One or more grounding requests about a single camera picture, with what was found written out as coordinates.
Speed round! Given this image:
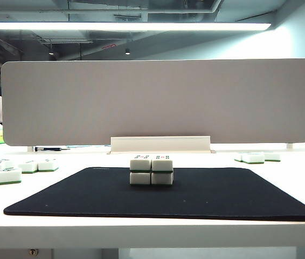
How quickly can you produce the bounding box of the beige desk divider panel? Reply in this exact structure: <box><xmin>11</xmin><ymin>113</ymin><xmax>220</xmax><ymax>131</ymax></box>
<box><xmin>1</xmin><ymin>58</ymin><xmax>305</xmax><ymax>147</ymax></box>

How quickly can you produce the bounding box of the black fabric mat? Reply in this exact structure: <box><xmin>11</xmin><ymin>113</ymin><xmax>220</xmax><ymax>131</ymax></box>
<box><xmin>3</xmin><ymin>166</ymin><xmax>305</xmax><ymax>222</ymax></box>

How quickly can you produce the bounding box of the black blue screwdriver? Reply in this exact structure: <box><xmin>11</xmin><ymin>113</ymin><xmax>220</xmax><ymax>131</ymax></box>
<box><xmin>33</xmin><ymin>146</ymin><xmax>71</xmax><ymax>152</ymax></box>

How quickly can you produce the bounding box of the long ceiling strip light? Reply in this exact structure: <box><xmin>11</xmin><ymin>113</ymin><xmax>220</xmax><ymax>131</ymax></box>
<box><xmin>0</xmin><ymin>22</ymin><xmax>272</xmax><ymax>31</ymax></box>

